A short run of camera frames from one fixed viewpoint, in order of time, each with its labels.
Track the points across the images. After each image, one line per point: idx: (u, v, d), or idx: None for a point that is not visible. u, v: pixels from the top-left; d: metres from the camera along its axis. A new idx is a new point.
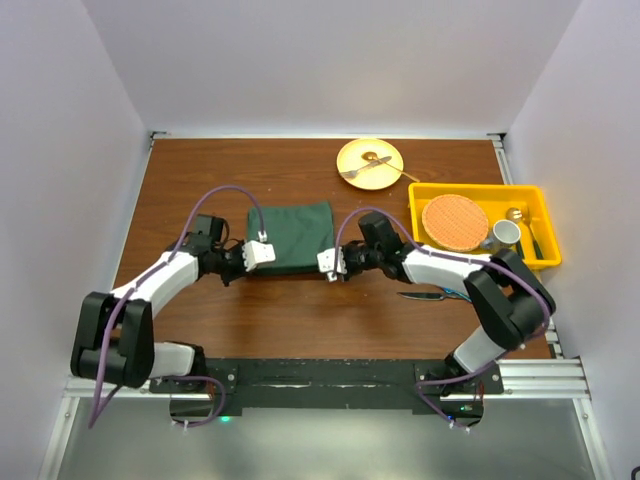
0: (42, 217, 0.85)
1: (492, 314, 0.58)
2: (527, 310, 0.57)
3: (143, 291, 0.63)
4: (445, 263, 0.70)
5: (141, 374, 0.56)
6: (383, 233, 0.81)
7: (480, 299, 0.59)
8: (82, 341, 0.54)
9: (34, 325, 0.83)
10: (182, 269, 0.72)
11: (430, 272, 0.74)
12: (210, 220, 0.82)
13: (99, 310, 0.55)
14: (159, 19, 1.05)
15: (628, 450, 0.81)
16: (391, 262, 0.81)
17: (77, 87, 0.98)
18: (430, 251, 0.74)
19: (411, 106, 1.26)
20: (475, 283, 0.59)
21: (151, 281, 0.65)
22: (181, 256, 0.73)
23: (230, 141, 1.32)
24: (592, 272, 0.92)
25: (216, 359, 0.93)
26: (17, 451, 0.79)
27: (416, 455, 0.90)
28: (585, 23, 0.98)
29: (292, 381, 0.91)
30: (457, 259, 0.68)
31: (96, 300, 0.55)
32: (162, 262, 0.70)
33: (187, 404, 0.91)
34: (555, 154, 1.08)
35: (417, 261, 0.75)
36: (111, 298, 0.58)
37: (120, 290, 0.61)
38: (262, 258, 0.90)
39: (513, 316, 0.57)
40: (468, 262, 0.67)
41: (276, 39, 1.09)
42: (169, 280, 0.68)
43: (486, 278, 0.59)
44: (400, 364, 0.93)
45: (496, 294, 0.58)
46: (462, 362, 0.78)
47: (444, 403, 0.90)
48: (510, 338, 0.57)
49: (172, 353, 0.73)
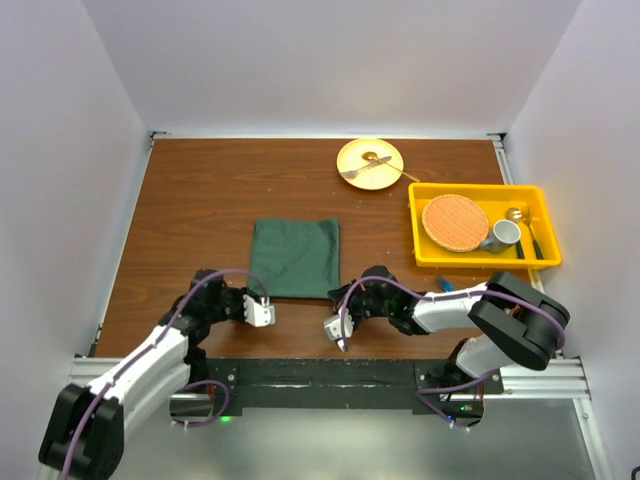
0: (42, 217, 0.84)
1: (507, 340, 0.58)
2: (540, 326, 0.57)
3: (121, 388, 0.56)
4: (448, 304, 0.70)
5: (104, 468, 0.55)
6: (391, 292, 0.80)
7: (490, 329, 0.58)
8: (52, 434, 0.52)
9: (34, 326, 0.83)
10: (169, 350, 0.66)
11: (437, 318, 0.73)
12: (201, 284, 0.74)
13: (73, 405, 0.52)
14: (158, 18, 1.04)
15: (629, 450, 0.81)
16: (403, 318, 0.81)
17: (76, 88, 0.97)
18: (433, 297, 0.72)
19: (411, 107, 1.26)
20: (481, 315, 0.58)
21: (131, 372, 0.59)
22: (172, 334, 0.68)
23: (229, 141, 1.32)
24: (592, 273, 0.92)
25: (214, 360, 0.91)
26: (18, 452, 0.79)
27: (417, 455, 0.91)
28: (585, 22, 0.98)
29: (292, 381, 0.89)
30: (456, 294, 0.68)
31: (71, 395, 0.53)
32: (149, 345, 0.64)
33: (187, 404, 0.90)
34: (555, 154, 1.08)
35: (423, 311, 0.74)
36: (88, 392, 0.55)
37: (97, 385, 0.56)
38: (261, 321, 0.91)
39: (529, 336, 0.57)
40: (468, 296, 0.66)
41: (276, 39, 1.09)
42: (153, 367, 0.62)
43: (490, 307, 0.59)
44: (400, 364, 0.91)
45: (505, 320, 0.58)
46: (465, 368, 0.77)
47: (444, 403, 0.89)
48: (535, 358, 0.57)
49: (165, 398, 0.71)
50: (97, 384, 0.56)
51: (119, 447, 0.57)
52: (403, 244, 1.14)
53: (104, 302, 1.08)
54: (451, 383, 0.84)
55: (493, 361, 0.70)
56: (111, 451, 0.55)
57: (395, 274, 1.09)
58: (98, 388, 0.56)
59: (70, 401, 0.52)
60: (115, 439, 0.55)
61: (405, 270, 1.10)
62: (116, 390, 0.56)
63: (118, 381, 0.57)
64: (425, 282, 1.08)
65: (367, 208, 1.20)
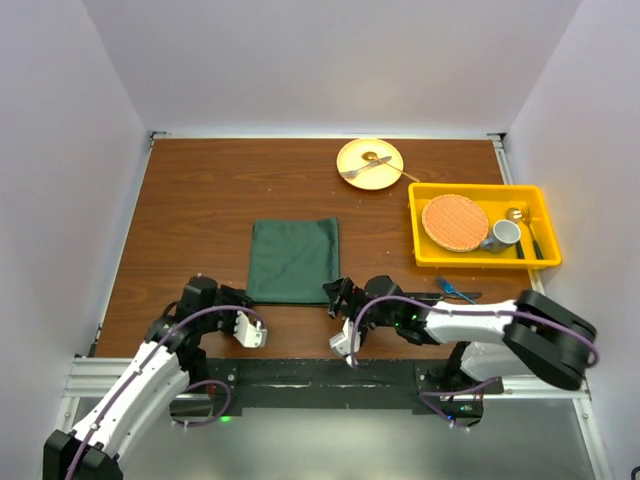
0: (42, 217, 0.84)
1: (542, 365, 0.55)
2: (574, 348, 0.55)
3: (107, 427, 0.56)
4: (471, 320, 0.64)
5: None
6: (396, 302, 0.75)
7: (525, 355, 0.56)
8: (49, 476, 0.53)
9: (34, 327, 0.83)
10: (156, 372, 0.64)
11: (456, 332, 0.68)
12: (199, 292, 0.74)
13: (61, 452, 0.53)
14: (159, 18, 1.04)
15: (628, 450, 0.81)
16: (412, 328, 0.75)
17: (76, 88, 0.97)
18: (449, 310, 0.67)
19: (410, 107, 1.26)
20: (516, 340, 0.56)
21: (116, 409, 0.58)
22: (160, 354, 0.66)
23: (229, 141, 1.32)
24: (592, 274, 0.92)
25: (215, 360, 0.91)
26: (18, 452, 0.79)
27: (416, 454, 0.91)
28: (585, 22, 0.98)
29: (292, 381, 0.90)
30: (483, 310, 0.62)
31: (57, 442, 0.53)
32: (134, 371, 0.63)
33: (186, 405, 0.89)
34: (555, 154, 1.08)
35: (440, 327, 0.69)
36: (75, 437, 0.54)
37: (82, 427, 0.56)
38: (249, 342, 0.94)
39: (564, 359, 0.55)
40: (495, 315, 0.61)
41: (276, 39, 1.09)
42: (139, 397, 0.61)
43: (524, 332, 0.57)
44: (401, 364, 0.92)
45: (540, 343, 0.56)
46: (470, 373, 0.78)
47: (444, 403, 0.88)
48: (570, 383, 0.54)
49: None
50: (82, 427, 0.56)
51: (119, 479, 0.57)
52: (403, 244, 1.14)
53: (104, 301, 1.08)
54: (452, 388, 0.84)
55: (499, 368, 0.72)
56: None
57: (395, 274, 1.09)
58: (83, 432, 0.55)
59: (57, 449, 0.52)
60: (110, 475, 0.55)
61: (405, 270, 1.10)
62: (100, 433, 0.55)
63: (103, 422, 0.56)
64: (424, 282, 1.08)
65: (367, 208, 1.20)
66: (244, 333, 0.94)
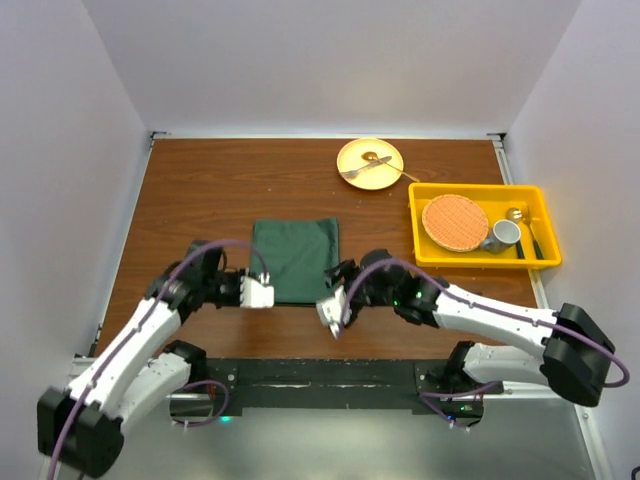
0: (43, 217, 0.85)
1: (576, 385, 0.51)
2: (604, 370, 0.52)
3: (106, 385, 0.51)
4: (495, 319, 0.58)
5: (105, 465, 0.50)
6: (396, 274, 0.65)
7: (561, 373, 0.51)
8: (44, 437, 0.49)
9: (34, 327, 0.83)
10: (158, 329, 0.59)
11: (467, 323, 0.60)
12: (203, 250, 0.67)
13: (55, 411, 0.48)
14: (159, 18, 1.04)
15: (629, 450, 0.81)
16: (410, 306, 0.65)
17: (77, 88, 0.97)
18: (471, 300, 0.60)
19: (410, 107, 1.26)
20: (558, 359, 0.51)
21: (115, 366, 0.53)
22: (160, 311, 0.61)
23: (229, 141, 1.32)
24: (593, 275, 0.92)
25: (215, 360, 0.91)
26: (18, 452, 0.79)
27: (416, 454, 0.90)
28: (585, 23, 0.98)
29: (292, 381, 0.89)
30: (517, 313, 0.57)
31: (50, 401, 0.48)
32: (133, 329, 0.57)
33: (186, 405, 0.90)
34: (555, 154, 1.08)
35: (451, 314, 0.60)
36: (69, 396, 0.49)
37: (77, 386, 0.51)
38: (258, 304, 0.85)
39: (597, 383, 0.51)
40: (533, 324, 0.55)
41: (276, 39, 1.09)
42: (138, 356, 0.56)
43: (567, 350, 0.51)
44: (401, 364, 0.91)
45: (578, 364, 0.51)
46: (473, 375, 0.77)
47: (444, 404, 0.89)
48: (592, 403, 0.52)
49: (163, 386, 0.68)
50: (77, 385, 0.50)
51: (120, 441, 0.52)
52: (403, 244, 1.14)
53: (104, 301, 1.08)
54: (455, 389, 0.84)
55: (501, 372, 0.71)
56: (108, 448, 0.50)
57: None
58: (79, 390, 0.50)
59: (51, 408, 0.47)
60: (110, 438, 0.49)
61: None
62: (98, 391, 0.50)
63: (100, 380, 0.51)
64: None
65: (367, 208, 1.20)
66: (250, 294, 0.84)
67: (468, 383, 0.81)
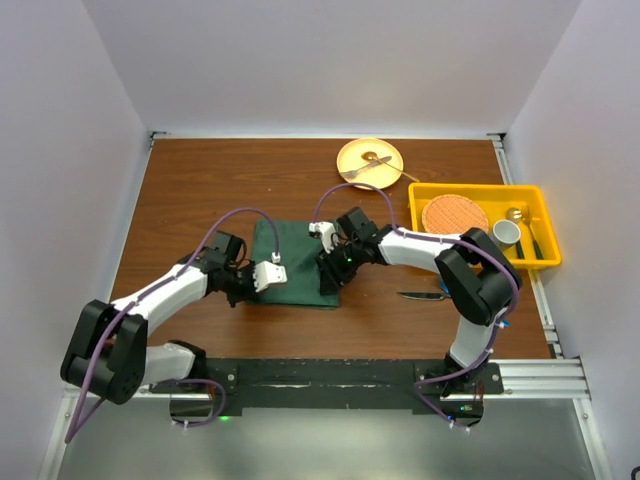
0: (41, 216, 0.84)
1: (462, 290, 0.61)
2: (495, 285, 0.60)
3: (144, 306, 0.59)
4: (423, 244, 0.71)
5: (126, 388, 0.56)
6: (358, 222, 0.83)
7: (450, 277, 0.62)
8: (76, 347, 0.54)
9: (35, 326, 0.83)
10: (189, 284, 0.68)
11: (404, 253, 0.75)
12: (229, 237, 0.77)
13: (97, 319, 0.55)
14: (158, 18, 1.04)
15: (629, 450, 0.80)
16: (367, 245, 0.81)
17: (76, 87, 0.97)
18: (404, 233, 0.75)
19: (410, 107, 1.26)
20: (445, 262, 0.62)
21: (153, 297, 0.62)
22: (192, 270, 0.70)
23: (228, 141, 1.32)
24: (592, 274, 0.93)
25: (216, 359, 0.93)
26: (17, 452, 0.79)
27: (417, 454, 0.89)
28: (584, 23, 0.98)
29: (293, 380, 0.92)
30: (429, 238, 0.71)
31: (96, 309, 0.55)
32: (170, 276, 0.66)
33: (187, 404, 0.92)
34: (554, 154, 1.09)
35: (389, 242, 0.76)
36: (112, 308, 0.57)
37: (120, 302, 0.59)
38: (274, 279, 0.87)
39: (481, 291, 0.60)
40: (439, 243, 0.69)
41: (276, 39, 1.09)
42: (172, 295, 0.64)
43: (456, 258, 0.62)
44: (400, 364, 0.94)
45: (463, 272, 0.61)
46: (458, 360, 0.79)
47: (443, 403, 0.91)
48: (480, 311, 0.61)
49: (171, 359, 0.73)
50: (122, 301, 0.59)
51: (140, 371, 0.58)
52: None
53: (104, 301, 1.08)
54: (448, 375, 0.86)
55: (477, 346, 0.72)
56: (133, 372, 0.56)
57: (395, 274, 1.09)
58: (122, 304, 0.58)
59: (96, 313, 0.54)
60: (138, 358, 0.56)
61: (406, 270, 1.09)
62: (140, 307, 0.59)
63: (143, 302, 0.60)
64: (424, 282, 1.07)
65: (367, 208, 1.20)
66: (264, 276, 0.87)
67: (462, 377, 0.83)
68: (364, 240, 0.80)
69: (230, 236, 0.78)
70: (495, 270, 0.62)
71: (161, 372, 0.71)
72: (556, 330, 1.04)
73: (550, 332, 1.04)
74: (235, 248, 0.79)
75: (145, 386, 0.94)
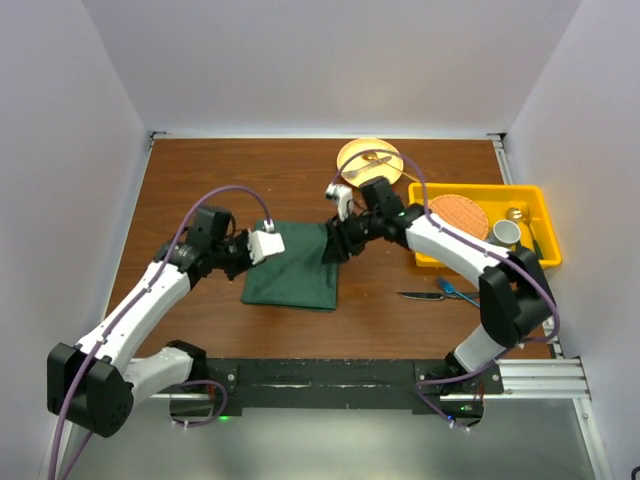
0: (41, 217, 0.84)
1: (499, 313, 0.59)
2: (532, 312, 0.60)
3: (114, 341, 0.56)
4: (462, 249, 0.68)
5: (116, 421, 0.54)
6: (383, 196, 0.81)
7: (490, 297, 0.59)
8: (54, 393, 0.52)
9: (34, 326, 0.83)
10: (166, 292, 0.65)
11: (432, 244, 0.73)
12: (211, 214, 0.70)
13: (65, 366, 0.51)
14: (158, 18, 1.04)
15: (629, 450, 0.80)
16: (391, 222, 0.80)
17: (76, 87, 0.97)
18: (441, 226, 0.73)
19: (410, 106, 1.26)
20: (491, 284, 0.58)
21: (123, 323, 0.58)
22: (168, 272, 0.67)
23: (228, 141, 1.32)
24: (591, 274, 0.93)
25: (216, 360, 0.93)
26: (17, 452, 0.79)
27: (417, 454, 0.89)
28: (584, 23, 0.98)
29: (293, 381, 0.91)
30: (475, 246, 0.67)
31: (61, 355, 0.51)
32: (143, 289, 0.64)
33: (187, 404, 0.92)
34: (554, 154, 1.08)
35: (419, 233, 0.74)
36: (79, 351, 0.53)
37: (87, 342, 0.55)
38: (269, 250, 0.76)
39: (518, 318, 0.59)
40: (483, 254, 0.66)
41: (275, 38, 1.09)
42: (146, 313, 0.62)
43: (502, 280, 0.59)
44: (400, 364, 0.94)
45: (506, 297, 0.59)
46: (462, 360, 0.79)
47: (443, 403, 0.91)
48: (509, 334, 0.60)
49: (168, 368, 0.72)
50: (88, 342, 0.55)
51: (128, 400, 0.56)
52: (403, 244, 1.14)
53: (104, 301, 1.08)
54: (449, 375, 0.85)
55: (486, 352, 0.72)
56: (118, 407, 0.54)
57: (395, 274, 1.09)
58: (88, 346, 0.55)
59: (62, 362, 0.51)
60: (118, 394, 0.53)
61: (406, 270, 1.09)
62: (108, 347, 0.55)
63: (110, 337, 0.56)
64: (424, 282, 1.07)
65: None
66: (259, 247, 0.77)
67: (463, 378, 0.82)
68: (390, 219, 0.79)
69: (214, 211, 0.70)
70: (532, 296, 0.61)
71: (158, 382, 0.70)
72: (556, 330, 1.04)
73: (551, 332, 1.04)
74: (222, 222, 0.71)
75: None
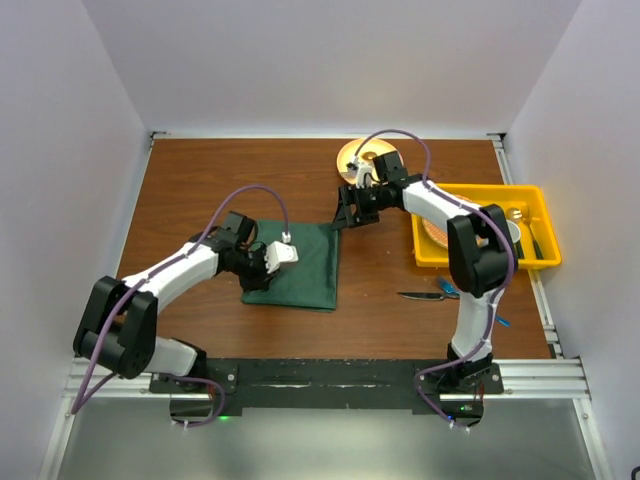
0: (41, 217, 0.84)
1: (461, 257, 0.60)
2: (494, 263, 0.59)
3: (155, 284, 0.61)
4: (442, 203, 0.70)
5: (136, 364, 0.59)
6: (390, 165, 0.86)
7: (454, 240, 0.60)
8: (87, 322, 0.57)
9: (34, 326, 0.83)
10: (199, 264, 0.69)
11: (421, 203, 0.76)
12: (241, 218, 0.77)
13: (108, 296, 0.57)
14: (157, 18, 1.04)
15: (629, 450, 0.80)
16: (393, 187, 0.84)
17: (76, 87, 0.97)
18: (431, 187, 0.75)
19: (410, 106, 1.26)
20: (456, 226, 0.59)
21: (163, 275, 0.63)
22: (202, 249, 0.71)
23: (228, 141, 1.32)
24: (591, 273, 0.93)
25: (216, 359, 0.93)
26: (17, 452, 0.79)
27: (417, 454, 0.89)
28: (584, 23, 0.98)
29: (292, 381, 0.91)
30: (453, 201, 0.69)
31: (107, 286, 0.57)
32: (181, 255, 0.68)
33: (187, 404, 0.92)
34: (554, 154, 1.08)
35: (411, 191, 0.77)
36: (123, 285, 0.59)
37: (131, 279, 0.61)
38: (284, 258, 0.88)
39: (478, 264, 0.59)
40: (458, 207, 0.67)
41: (275, 38, 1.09)
42: (181, 274, 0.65)
43: (468, 225, 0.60)
44: (400, 364, 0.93)
45: (469, 242, 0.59)
46: (455, 348, 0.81)
47: (443, 403, 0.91)
48: (468, 281, 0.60)
49: (176, 352, 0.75)
50: (132, 279, 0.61)
51: (150, 348, 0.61)
52: (403, 244, 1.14)
53: None
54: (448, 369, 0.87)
55: (474, 333, 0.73)
56: (142, 349, 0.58)
57: (395, 274, 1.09)
58: (133, 282, 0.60)
59: (107, 291, 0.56)
60: (147, 337, 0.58)
61: (406, 270, 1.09)
62: (150, 285, 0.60)
63: (153, 280, 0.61)
64: (424, 281, 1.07)
65: None
66: (275, 255, 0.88)
67: (461, 375, 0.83)
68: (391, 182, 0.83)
69: (242, 216, 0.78)
70: (498, 250, 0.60)
71: (164, 364, 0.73)
72: (556, 330, 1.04)
73: (551, 332, 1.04)
74: (246, 229, 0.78)
75: (146, 386, 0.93)
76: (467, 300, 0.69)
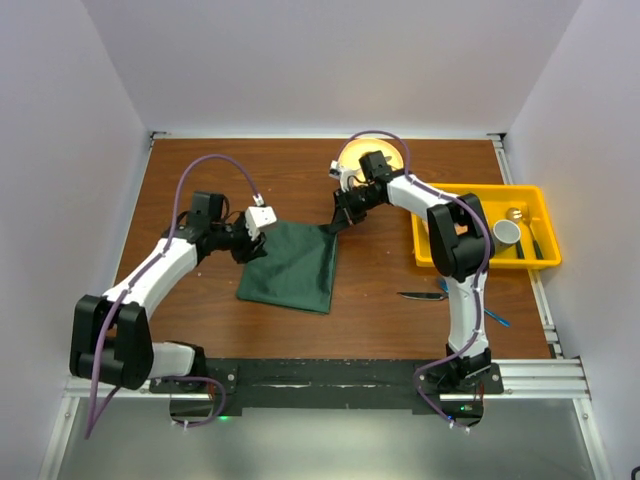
0: (40, 218, 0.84)
1: (440, 244, 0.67)
2: (471, 248, 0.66)
3: (139, 293, 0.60)
4: (424, 195, 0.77)
5: (138, 374, 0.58)
6: (375, 164, 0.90)
7: (434, 228, 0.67)
8: (79, 346, 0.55)
9: (34, 326, 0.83)
10: (178, 259, 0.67)
11: (405, 197, 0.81)
12: (207, 198, 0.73)
13: (93, 315, 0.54)
14: (157, 18, 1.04)
15: (629, 450, 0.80)
16: (376, 181, 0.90)
17: (76, 87, 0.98)
18: (413, 180, 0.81)
19: (411, 106, 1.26)
20: (434, 214, 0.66)
21: (146, 278, 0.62)
22: (177, 243, 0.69)
23: (229, 141, 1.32)
24: (590, 273, 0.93)
25: (216, 360, 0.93)
26: (18, 451, 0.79)
27: (417, 454, 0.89)
28: (584, 23, 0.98)
29: (293, 381, 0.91)
30: (431, 191, 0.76)
31: (89, 305, 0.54)
32: (158, 254, 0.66)
33: (186, 404, 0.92)
34: (554, 154, 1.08)
35: (394, 183, 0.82)
36: (105, 300, 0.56)
37: (113, 292, 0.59)
38: (262, 222, 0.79)
39: (455, 249, 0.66)
40: (438, 198, 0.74)
41: (275, 40, 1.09)
42: (164, 274, 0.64)
43: (445, 213, 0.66)
44: (400, 365, 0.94)
45: (447, 229, 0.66)
46: (451, 343, 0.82)
47: (443, 403, 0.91)
48: (448, 265, 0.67)
49: (171, 355, 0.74)
50: (114, 292, 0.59)
51: (147, 353, 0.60)
52: (403, 244, 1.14)
53: None
54: (449, 371, 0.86)
55: (465, 325, 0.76)
56: (141, 358, 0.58)
57: (395, 274, 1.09)
58: (115, 296, 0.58)
59: (90, 311, 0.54)
60: (143, 345, 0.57)
61: (406, 270, 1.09)
62: (134, 295, 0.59)
63: (135, 287, 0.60)
64: (424, 281, 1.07)
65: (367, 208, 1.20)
66: (252, 221, 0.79)
67: (461, 376, 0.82)
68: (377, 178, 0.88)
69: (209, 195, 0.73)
70: (475, 236, 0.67)
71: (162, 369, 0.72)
72: (556, 330, 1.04)
73: (551, 332, 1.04)
74: (217, 205, 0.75)
75: (146, 386, 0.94)
76: (453, 287, 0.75)
